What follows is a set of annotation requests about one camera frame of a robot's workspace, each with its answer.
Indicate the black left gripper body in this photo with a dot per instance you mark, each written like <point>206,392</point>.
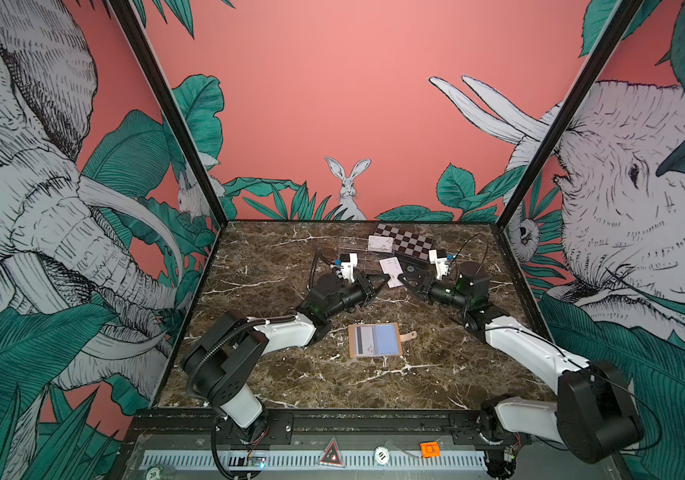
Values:
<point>358,295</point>

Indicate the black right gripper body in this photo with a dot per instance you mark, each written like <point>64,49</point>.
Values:
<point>438,292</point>

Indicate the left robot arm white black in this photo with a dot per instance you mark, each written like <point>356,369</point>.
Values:
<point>219,364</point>

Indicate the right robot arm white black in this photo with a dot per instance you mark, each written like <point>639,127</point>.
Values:
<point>594,415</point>

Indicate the clear acrylic organizer box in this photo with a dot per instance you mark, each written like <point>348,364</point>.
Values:
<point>368,262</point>

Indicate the folded checkered chess board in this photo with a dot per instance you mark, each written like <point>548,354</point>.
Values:
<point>406,244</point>

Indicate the white round button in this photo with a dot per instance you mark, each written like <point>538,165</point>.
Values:
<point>381,455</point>

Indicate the red warning triangle sticker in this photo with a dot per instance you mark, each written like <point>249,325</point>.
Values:
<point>332,457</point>

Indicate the orange tag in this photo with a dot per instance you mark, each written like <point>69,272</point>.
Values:
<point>430,449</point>

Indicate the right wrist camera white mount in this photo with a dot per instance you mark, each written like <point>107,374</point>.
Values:
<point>440,260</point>

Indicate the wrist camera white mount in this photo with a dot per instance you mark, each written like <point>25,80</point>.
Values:
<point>345,267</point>
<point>440,260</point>

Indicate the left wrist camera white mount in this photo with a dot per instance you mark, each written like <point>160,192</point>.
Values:
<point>345,267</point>

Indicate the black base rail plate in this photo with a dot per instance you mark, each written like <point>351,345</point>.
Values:
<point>282,426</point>

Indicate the right black frame post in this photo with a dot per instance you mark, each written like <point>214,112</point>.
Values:
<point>615,27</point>

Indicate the black frame post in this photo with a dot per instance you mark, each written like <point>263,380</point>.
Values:
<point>126,15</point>
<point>615,27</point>

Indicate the left black frame post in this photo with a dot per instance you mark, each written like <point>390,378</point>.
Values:
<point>126,15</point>

